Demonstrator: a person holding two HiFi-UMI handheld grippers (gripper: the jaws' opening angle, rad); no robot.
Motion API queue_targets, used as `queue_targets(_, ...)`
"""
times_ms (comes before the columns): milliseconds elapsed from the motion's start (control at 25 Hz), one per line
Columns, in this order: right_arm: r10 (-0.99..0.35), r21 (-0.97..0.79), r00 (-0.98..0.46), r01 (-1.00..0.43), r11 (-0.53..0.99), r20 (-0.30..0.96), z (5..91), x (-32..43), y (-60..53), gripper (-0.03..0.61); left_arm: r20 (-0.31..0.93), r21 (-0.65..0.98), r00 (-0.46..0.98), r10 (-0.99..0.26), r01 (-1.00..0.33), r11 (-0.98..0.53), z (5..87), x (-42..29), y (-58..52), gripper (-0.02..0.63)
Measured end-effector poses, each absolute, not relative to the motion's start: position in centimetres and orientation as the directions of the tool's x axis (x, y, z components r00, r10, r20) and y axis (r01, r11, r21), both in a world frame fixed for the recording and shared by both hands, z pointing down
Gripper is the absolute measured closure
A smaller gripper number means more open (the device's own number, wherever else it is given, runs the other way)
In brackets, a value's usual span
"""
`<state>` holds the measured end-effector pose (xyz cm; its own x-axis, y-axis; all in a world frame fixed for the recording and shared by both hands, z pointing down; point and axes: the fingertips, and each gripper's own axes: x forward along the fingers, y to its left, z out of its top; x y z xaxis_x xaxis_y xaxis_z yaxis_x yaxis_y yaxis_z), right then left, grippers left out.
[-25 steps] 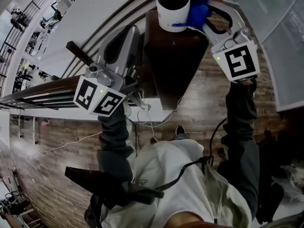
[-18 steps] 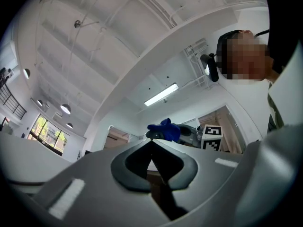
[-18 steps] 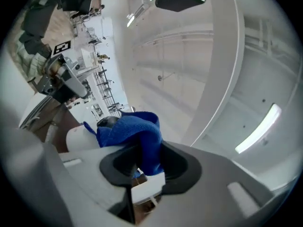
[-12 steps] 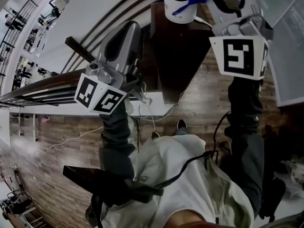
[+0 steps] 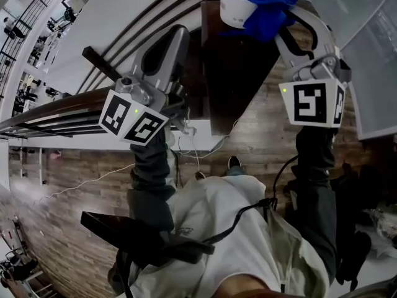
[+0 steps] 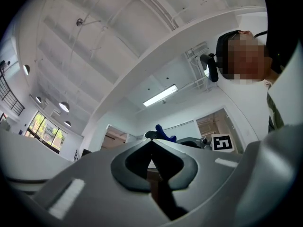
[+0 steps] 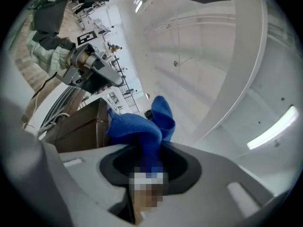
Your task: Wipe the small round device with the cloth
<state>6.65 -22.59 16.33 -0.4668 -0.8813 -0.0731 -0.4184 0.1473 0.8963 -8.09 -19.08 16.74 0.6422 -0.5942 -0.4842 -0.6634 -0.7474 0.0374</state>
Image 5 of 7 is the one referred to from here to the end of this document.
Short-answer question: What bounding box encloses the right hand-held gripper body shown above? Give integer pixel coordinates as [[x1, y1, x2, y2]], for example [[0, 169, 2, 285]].
[[278, 53, 353, 129]]

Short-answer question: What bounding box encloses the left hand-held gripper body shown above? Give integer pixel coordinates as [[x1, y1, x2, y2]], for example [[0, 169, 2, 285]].
[[98, 74, 190, 145]]

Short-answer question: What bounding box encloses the blue cloth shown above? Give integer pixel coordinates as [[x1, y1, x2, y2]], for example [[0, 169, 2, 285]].
[[218, 0, 301, 43]]

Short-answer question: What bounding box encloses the white cylindrical device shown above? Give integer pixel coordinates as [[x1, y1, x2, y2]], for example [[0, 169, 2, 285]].
[[220, 0, 259, 29]]

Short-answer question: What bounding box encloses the person's right forearm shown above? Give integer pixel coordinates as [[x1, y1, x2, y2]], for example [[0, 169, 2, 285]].
[[291, 125, 337, 204]]

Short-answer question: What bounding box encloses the person's left forearm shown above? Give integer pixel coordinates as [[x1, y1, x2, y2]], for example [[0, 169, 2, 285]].
[[127, 128, 179, 204]]

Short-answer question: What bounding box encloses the dark wooden side table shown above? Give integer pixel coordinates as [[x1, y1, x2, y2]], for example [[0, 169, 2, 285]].
[[200, 0, 280, 136]]

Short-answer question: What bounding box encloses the white lab machine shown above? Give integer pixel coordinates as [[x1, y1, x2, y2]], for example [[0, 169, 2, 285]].
[[61, 0, 91, 23]]

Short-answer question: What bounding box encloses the black bag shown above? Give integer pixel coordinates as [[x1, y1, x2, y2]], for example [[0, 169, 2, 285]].
[[330, 161, 397, 291]]

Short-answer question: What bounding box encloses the person's right shoe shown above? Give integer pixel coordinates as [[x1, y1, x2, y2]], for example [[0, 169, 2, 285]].
[[227, 155, 243, 170]]

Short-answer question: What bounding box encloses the person's right leg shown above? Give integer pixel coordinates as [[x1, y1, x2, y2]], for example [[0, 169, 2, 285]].
[[226, 165, 246, 177]]

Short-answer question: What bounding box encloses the clear plastic wrap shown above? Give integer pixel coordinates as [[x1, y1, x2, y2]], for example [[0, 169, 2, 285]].
[[368, 208, 397, 245]]

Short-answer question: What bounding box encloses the person's white shirt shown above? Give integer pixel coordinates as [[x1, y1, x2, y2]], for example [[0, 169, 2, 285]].
[[108, 175, 331, 298]]

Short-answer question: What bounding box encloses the black office chair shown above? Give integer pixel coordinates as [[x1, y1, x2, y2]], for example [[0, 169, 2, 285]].
[[0, 248, 41, 298]]

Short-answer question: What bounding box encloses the person's chin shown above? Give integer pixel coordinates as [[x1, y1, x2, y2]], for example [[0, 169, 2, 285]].
[[216, 274, 283, 298]]

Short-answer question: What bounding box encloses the white looped cable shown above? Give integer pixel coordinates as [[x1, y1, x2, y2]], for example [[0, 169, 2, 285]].
[[177, 107, 201, 179]]

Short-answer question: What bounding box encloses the thin white cable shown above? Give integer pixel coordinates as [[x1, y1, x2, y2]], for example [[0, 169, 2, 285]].
[[33, 163, 136, 204]]

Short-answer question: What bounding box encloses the wide black strap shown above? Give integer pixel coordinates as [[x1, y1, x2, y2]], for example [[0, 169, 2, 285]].
[[80, 211, 215, 268]]

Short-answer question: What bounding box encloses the thin black cable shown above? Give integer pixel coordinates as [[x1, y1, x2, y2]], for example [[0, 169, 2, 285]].
[[201, 156, 299, 245]]

